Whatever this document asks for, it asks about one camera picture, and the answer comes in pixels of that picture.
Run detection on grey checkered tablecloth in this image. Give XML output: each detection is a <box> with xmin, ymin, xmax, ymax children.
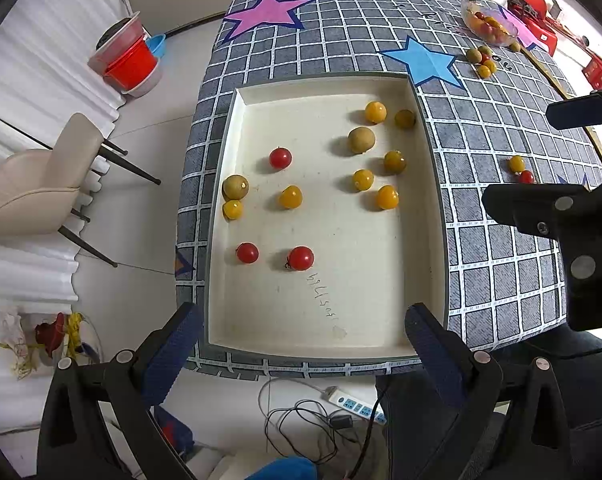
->
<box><xmin>173</xmin><ymin>0</ymin><xmax>602</xmax><ymax>378</ymax></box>

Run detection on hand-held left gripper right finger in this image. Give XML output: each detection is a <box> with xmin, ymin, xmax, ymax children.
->
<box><xmin>405</xmin><ymin>302</ymin><xmax>574</xmax><ymax>480</ymax></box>

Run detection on white power strip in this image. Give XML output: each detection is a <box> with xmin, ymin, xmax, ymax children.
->
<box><xmin>322</xmin><ymin>386</ymin><xmax>388</xmax><ymax>423</ymax></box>

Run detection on heap of mixed small tomatoes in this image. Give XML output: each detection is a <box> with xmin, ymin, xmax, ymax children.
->
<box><xmin>468</xmin><ymin>10</ymin><xmax>512</xmax><ymax>41</ymax></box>

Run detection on white rectangular tray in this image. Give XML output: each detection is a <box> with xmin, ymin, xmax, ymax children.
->
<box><xmin>201</xmin><ymin>74</ymin><xmax>452</xmax><ymax>365</ymax></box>

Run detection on black cable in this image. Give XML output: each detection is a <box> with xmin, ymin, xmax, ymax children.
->
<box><xmin>263</xmin><ymin>400</ymin><xmax>377</xmax><ymax>476</ymax></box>

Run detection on blue fuzzy object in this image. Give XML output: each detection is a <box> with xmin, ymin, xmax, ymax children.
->
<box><xmin>243</xmin><ymin>455</ymin><xmax>318</xmax><ymax>480</ymax></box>

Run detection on red bucket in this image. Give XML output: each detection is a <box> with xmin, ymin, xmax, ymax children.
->
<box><xmin>103</xmin><ymin>37</ymin><xmax>159</xmax><ymax>92</ymax></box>

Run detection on red yellow ornament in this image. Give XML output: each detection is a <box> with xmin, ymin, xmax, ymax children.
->
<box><xmin>33</xmin><ymin>311</ymin><xmax>102</xmax><ymax>366</ymax></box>

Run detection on beige chair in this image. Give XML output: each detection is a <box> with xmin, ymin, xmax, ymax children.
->
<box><xmin>0</xmin><ymin>112</ymin><xmax>163</xmax><ymax>268</ymax></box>

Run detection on white basin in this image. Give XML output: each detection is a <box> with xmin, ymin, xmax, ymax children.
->
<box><xmin>120</xmin><ymin>62</ymin><xmax>164</xmax><ymax>98</ymax></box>

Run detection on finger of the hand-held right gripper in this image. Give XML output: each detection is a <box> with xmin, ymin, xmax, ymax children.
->
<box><xmin>482</xmin><ymin>170</ymin><xmax>602</xmax><ymax>332</ymax></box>
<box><xmin>546</xmin><ymin>91</ymin><xmax>602</xmax><ymax>129</ymax></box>

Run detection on clear plastic container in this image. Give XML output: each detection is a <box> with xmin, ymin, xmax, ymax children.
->
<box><xmin>461</xmin><ymin>0</ymin><xmax>519</xmax><ymax>46</ymax></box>

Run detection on blue red cloth item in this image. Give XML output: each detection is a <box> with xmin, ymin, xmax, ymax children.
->
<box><xmin>153</xmin><ymin>405</ymin><xmax>197</xmax><ymax>456</ymax></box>

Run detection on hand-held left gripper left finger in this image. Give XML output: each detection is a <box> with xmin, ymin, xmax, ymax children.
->
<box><xmin>37</xmin><ymin>301</ymin><xmax>204</xmax><ymax>480</ymax></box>

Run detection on stacked red buckets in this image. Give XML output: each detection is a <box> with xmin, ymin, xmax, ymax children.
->
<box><xmin>87</xmin><ymin>11</ymin><xmax>146</xmax><ymax>75</ymax></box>

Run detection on white flower decoration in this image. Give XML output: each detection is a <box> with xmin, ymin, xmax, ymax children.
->
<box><xmin>0</xmin><ymin>307</ymin><xmax>36</xmax><ymax>381</ymax></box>

